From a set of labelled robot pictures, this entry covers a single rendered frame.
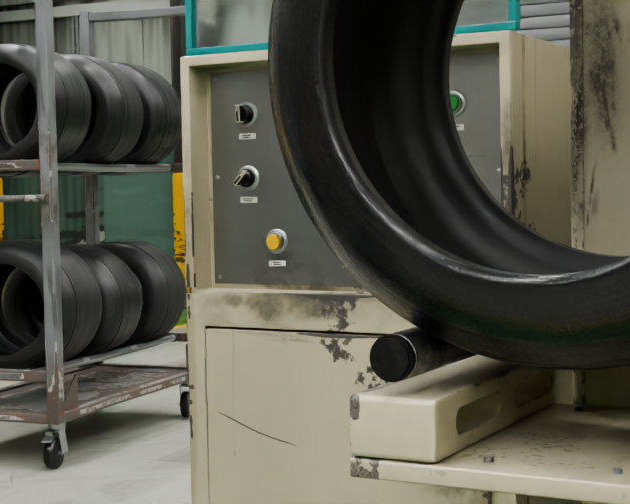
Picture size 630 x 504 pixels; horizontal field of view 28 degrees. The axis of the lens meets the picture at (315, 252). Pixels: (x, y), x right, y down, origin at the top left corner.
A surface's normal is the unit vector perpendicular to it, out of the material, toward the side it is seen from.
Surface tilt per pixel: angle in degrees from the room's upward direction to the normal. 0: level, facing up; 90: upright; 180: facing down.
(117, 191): 90
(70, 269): 50
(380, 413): 90
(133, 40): 90
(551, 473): 0
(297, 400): 90
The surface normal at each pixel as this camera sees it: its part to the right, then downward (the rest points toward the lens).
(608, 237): -0.48, 0.06
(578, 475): -0.02, -1.00
